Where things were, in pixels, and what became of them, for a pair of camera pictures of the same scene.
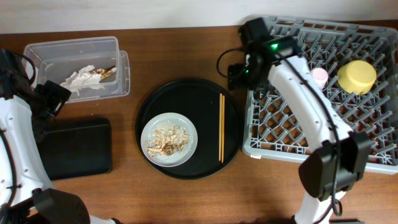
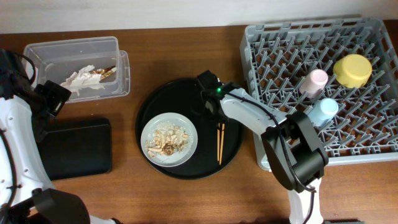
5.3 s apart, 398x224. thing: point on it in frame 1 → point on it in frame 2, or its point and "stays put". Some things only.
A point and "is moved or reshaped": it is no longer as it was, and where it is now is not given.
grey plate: (169, 139) stays put
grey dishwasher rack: (361, 63) stays put
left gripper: (58, 94) stays put
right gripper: (236, 73) → (213, 109)
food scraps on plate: (168, 139) stays put
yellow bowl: (356, 76) is moved or reshaped
